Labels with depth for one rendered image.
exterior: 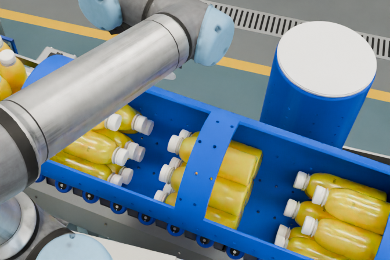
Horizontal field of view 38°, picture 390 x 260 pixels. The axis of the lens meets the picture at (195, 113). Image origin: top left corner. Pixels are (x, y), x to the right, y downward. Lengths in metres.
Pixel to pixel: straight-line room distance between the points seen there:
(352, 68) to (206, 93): 1.29
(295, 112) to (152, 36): 0.98
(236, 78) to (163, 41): 2.19
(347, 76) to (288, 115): 0.20
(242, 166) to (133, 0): 0.54
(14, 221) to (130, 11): 0.35
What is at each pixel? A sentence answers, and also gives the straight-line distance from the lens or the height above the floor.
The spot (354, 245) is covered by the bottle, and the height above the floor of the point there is 1.13.
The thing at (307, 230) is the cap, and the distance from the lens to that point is 1.23.
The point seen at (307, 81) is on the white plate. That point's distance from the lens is 1.56.
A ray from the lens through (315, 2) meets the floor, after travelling 3.34.
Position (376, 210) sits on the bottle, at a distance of 1.22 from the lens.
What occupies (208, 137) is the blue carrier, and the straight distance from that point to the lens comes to 1.17.
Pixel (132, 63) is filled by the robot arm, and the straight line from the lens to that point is 0.65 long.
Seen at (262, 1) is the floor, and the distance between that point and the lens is 3.27.
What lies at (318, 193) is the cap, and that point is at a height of 1.17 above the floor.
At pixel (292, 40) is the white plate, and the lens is 1.64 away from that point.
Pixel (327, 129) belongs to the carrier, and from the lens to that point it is 1.67.
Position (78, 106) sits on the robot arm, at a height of 1.74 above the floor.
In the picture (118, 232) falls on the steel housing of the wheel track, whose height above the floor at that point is 0.87.
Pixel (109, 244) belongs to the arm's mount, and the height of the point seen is 1.17.
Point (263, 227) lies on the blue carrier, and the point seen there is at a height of 0.96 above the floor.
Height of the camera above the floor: 2.21
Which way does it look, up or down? 54 degrees down
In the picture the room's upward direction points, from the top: 4 degrees clockwise
